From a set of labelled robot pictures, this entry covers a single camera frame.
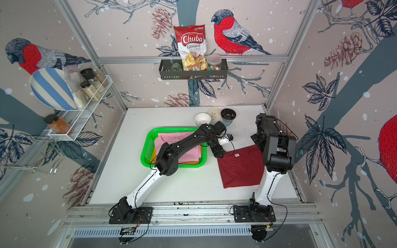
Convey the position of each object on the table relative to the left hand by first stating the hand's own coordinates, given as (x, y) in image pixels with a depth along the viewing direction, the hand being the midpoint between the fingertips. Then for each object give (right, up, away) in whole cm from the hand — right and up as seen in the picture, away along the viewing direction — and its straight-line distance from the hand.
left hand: (222, 149), depth 95 cm
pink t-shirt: (-32, +7, +2) cm, 33 cm away
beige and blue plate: (-3, +24, +20) cm, 31 cm away
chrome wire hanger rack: (-79, 0, -31) cm, 85 cm away
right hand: (+22, +3, 0) cm, 22 cm away
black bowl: (+6, +23, +15) cm, 28 cm away
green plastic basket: (-45, +2, -7) cm, 46 cm away
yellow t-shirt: (-42, -4, -3) cm, 42 cm away
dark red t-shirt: (+10, -9, -7) cm, 16 cm away
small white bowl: (-13, +20, +14) cm, 27 cm away
